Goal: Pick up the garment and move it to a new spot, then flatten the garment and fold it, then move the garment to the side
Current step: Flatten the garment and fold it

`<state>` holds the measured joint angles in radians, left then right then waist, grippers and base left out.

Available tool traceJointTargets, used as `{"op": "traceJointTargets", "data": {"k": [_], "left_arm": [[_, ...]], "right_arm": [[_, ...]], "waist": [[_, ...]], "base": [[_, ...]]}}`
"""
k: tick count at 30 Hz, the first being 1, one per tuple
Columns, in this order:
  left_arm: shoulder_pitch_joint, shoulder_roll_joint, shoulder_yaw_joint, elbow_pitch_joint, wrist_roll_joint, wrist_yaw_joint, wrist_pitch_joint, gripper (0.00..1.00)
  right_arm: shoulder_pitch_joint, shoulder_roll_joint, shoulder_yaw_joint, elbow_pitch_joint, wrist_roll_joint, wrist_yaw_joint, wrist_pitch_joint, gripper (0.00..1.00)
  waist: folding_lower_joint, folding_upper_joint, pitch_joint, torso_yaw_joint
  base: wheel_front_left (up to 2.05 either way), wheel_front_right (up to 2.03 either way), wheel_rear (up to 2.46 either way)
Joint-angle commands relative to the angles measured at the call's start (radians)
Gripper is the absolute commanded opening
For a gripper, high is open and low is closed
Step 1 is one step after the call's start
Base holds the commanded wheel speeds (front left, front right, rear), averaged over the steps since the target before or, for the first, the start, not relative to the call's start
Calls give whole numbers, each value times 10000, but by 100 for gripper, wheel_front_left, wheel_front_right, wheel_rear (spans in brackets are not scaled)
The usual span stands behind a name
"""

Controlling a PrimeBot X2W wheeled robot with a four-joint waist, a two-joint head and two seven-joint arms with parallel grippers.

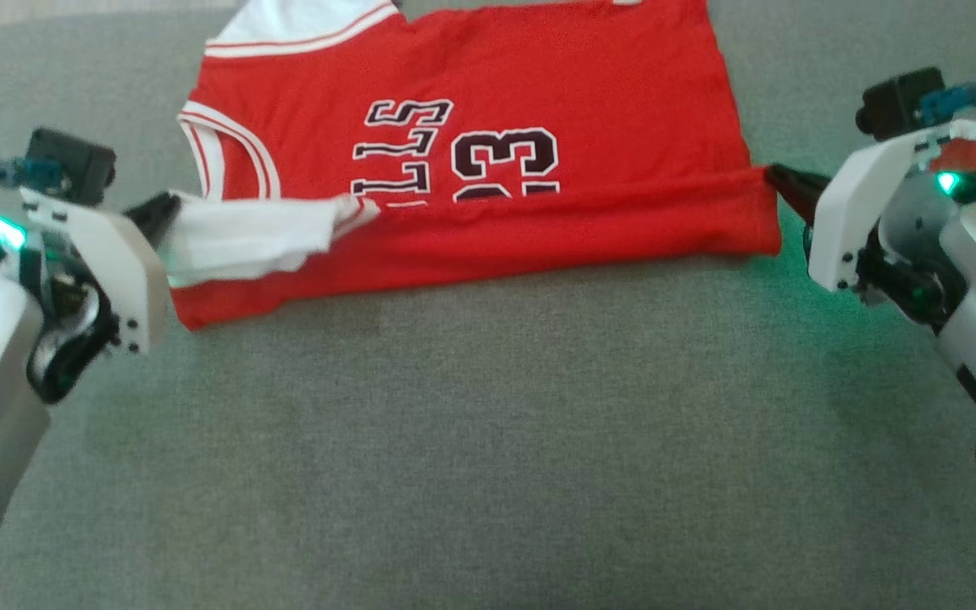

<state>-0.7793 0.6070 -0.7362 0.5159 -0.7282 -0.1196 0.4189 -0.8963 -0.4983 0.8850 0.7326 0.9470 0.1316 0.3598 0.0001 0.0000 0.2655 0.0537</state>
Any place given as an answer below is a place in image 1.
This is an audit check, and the red Bulls 23 jersey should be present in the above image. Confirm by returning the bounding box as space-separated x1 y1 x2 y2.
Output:
170 0 783 331

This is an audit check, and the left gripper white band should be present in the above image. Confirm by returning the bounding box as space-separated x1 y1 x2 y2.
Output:
0 186 183 404

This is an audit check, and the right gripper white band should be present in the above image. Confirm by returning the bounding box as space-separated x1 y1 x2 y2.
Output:
763 119 976 330

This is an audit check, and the large grey sofa seat cushion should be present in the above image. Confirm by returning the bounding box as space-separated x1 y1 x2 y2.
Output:
0 0 976 610

